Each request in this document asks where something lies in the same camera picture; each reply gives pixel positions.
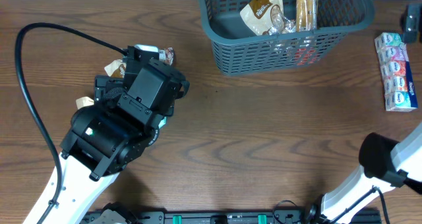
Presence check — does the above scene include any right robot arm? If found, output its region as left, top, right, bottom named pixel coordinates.
left=303, top=3, right=421, bottom=223

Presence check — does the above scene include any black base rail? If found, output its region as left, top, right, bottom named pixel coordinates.
left=82, top=202, right=382, bottom=224

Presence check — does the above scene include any orange biscuit roll pack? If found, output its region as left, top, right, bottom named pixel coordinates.
left=293, top=0, right=319, bottom=67

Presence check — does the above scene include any teal wet wipes pack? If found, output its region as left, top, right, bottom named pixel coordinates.
left=158, top=117, right=167, bottom=129

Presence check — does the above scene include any beige snack bag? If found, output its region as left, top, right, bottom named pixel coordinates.
left=76, top=96, right=94, bottom=109
left=104, top=47, right=175, bottom=78
left=240, top=0, right=296, bottom=36

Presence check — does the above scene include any multicolour tissue pack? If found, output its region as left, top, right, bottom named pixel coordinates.
left=375, top=32, right=418, bottom=112

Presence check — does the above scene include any dark grey plastic basket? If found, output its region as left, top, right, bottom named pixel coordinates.
left=198, top=0, right=375, bottom=76

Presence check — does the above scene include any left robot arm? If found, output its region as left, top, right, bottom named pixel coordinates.
left=24, top=44, right=189, bottom=223

